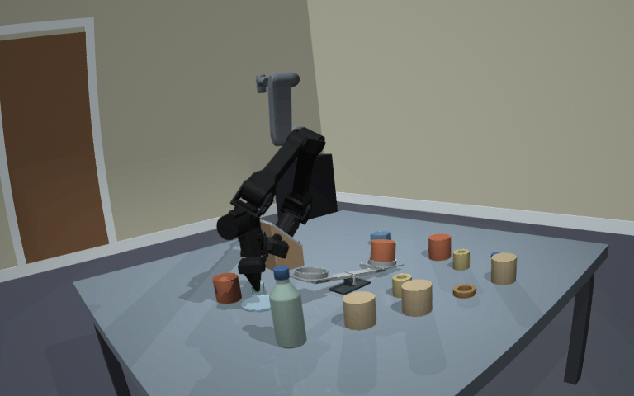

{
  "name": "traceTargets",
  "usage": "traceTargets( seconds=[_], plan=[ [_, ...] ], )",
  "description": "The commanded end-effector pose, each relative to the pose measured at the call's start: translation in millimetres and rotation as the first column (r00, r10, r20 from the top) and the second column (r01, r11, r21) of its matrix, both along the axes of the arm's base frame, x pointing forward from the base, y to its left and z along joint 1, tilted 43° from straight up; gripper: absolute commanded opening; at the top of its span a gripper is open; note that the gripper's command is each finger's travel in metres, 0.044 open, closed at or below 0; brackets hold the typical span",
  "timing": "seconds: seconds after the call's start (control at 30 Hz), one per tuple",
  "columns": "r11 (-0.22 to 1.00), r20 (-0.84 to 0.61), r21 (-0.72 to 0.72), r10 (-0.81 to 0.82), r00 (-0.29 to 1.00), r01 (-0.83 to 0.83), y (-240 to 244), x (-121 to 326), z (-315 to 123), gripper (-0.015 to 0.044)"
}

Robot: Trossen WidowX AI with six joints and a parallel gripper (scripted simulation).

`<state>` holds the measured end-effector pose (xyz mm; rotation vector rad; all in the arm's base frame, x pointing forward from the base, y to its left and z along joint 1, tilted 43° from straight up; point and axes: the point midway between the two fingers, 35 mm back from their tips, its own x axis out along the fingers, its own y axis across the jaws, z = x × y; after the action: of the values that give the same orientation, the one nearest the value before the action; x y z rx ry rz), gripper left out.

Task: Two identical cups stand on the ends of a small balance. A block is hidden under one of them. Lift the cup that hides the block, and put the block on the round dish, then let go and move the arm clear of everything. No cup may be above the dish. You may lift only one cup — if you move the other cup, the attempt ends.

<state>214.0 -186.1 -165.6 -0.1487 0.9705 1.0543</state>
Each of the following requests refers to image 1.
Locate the brown flat ring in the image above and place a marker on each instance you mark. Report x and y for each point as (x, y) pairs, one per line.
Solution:
(464, 291)

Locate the blue square block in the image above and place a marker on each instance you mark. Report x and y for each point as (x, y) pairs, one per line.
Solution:
(380, 235)

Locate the pale green cube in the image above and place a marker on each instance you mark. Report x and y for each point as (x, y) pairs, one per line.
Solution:
(254, 292)

